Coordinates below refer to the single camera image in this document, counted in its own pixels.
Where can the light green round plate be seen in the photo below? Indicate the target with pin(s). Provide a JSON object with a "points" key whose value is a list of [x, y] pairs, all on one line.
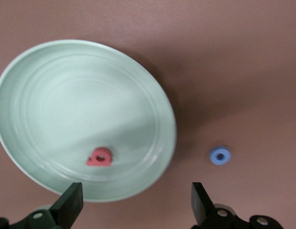
{"points": [[78, 107]]}

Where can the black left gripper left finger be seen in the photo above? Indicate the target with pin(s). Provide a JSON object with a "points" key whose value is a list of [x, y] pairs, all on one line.
{"points": [[66, 210]]}

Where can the blue letter o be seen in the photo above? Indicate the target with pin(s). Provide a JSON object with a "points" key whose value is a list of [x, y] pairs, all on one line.
{"points": [[213, 156]]}

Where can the pink letter q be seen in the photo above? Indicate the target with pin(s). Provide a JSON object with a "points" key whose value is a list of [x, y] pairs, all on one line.
{"points": [[108, 157]]}

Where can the brown table cover sheet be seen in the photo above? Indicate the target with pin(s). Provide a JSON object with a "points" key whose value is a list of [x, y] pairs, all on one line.
{"points": [[234, 59]]}

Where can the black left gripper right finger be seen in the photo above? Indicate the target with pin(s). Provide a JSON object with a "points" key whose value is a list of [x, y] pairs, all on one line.
{"points": [[203, 207]]}

